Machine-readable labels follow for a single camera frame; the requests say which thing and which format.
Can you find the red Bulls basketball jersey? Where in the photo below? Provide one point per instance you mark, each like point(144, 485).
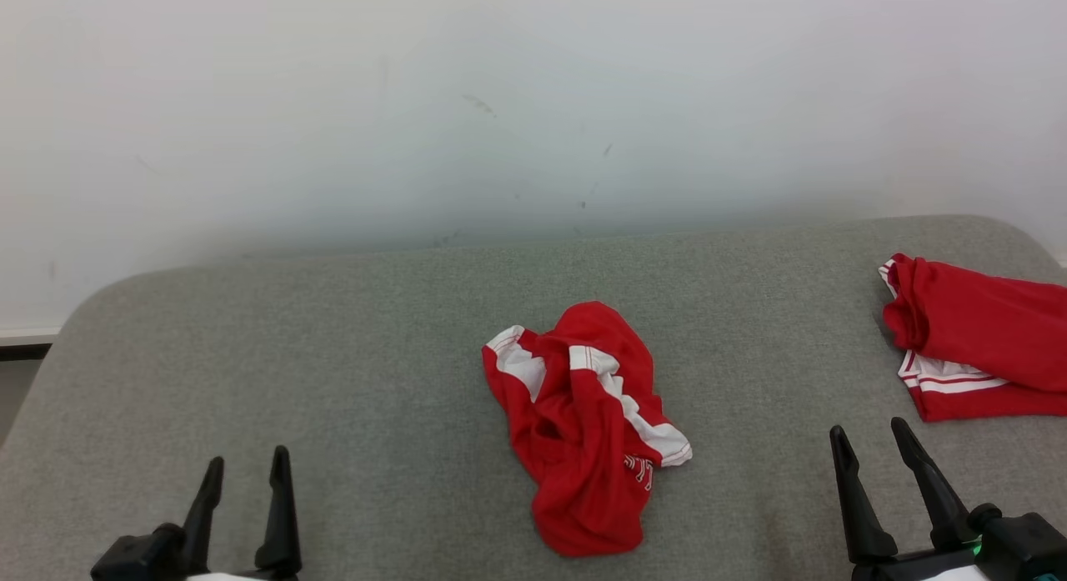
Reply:
point(984, 323)

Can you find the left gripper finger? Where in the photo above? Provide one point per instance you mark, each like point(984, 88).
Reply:
point(281, 531)
point(204, 523)

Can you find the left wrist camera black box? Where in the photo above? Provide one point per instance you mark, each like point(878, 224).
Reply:
point(137, 556)

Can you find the white wall baseboard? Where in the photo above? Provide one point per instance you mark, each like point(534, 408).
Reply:
point(25, 339)

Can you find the red shorts white trim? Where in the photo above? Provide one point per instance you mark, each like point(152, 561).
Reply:
point(583, 448)

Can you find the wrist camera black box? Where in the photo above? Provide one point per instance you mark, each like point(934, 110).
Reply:
point(137, 556)
point(1021, 543)

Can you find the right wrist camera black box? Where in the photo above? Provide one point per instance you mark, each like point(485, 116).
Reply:
point(1021, 543)

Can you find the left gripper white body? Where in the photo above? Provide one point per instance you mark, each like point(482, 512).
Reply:
point(221, 576)

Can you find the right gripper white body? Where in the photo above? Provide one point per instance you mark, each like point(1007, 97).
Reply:
point(925, 568)

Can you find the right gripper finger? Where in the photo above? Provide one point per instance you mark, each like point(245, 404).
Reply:
point(859, 514)
point(938, 498)

